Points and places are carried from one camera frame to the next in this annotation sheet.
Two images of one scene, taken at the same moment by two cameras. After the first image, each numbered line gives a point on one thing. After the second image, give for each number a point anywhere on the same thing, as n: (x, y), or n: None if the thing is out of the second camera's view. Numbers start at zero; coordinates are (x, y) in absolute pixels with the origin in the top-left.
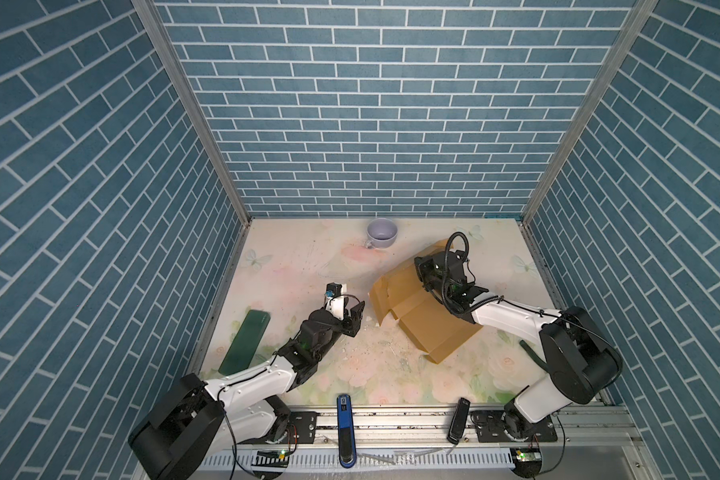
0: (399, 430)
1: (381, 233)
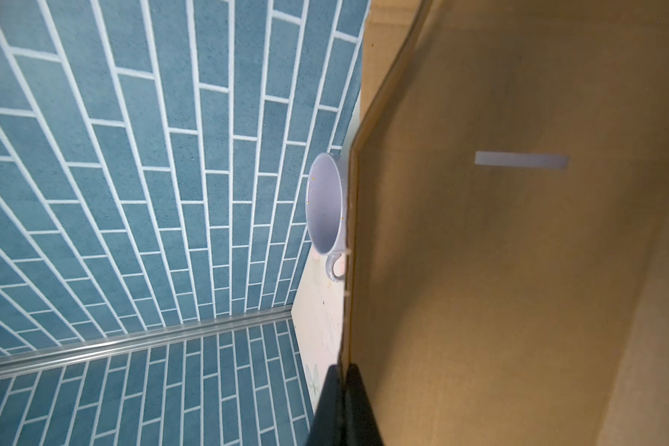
0: None
1: (327, 208)
